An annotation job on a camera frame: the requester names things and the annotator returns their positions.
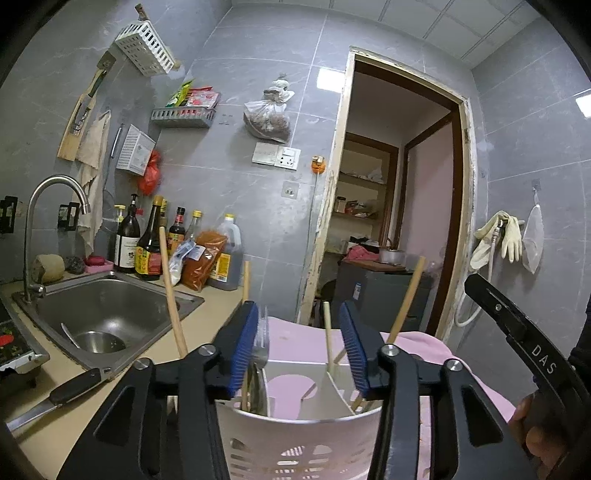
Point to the white seasoning bag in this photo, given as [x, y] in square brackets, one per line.
[178, 270]

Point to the clear bag of dried goods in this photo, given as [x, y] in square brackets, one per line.
[268, 121]

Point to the induction cooker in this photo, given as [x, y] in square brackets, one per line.
[14, 341]

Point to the yellow cap soap bottle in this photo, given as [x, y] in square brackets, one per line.
[116, 240]

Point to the cream rubber gloves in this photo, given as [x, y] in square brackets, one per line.
[510, 240]

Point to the person's right hand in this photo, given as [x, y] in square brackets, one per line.
[531, 429]

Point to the large oil jug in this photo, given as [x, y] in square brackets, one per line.
[231, 263]

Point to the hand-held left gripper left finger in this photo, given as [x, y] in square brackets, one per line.
[242, 350]

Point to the steel faucet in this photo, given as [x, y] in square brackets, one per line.
[28, 240]

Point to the stainless steel sink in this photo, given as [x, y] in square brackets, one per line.
[129, 309]

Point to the dark bottle red label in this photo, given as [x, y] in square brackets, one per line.
[176, 230]

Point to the red plastic bag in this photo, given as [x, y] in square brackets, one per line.
[150, 175]

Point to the pink floral tablecloth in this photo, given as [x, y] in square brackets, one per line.
[475, 369]

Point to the wooden cutting board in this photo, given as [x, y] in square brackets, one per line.
[69, 143]

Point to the black wall socket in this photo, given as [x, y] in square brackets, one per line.
[68, 216]
[8, 214]

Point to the grey cabinet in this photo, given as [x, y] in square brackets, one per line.
[369, 295]

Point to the soy sauce bottle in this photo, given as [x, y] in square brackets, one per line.
[148, 258]

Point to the steel strainer bowl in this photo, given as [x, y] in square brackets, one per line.
[99, 342]

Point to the red seasoning packets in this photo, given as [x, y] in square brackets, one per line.
[203, 98]

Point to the white wall switch panel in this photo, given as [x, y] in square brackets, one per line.
[276, 156]

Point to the orange wall hook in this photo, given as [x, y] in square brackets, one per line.
[318, 166]

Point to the large white wall basket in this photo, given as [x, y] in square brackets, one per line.
[143, 46]

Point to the orange spice packet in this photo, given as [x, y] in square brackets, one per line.
[203, 263]

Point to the wooden shelf unit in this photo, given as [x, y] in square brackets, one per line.
[390, 184]

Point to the white plastic utensil basket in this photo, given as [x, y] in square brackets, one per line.
[300, 443]

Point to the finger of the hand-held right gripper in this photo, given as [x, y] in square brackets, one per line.
[521, 332]

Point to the grey wall shelf rack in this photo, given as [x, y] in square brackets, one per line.
[182, 119]

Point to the small white wall basket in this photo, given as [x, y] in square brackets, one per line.
[131, 152]

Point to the beige dish towel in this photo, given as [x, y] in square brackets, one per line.
[92, 143]

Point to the hanging metal utensil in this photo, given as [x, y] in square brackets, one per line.
[117, 142]

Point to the tan loofah sponge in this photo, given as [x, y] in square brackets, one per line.
[48, 268]

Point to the pink cloth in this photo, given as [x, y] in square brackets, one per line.
[362, 254]

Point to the metal pot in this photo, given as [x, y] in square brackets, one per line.
[391, 256]

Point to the clear bottle yellow cap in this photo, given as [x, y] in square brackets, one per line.
[194, 228]

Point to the white mesh bag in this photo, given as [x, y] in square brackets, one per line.
[533, 240]

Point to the wooden door frame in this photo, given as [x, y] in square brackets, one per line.
[464, 207]

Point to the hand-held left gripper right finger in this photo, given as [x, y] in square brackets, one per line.
[353, 350]

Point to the green seasoning packet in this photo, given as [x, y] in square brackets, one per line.
[179, 96]

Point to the steel wool scrubber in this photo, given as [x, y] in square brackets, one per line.
[75, 266]

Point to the pink soap dish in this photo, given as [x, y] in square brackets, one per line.
[99, 265]

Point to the metal fork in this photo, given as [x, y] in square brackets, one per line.
[261, 341]

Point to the dark pump bottle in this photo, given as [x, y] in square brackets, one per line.
[128, 244]

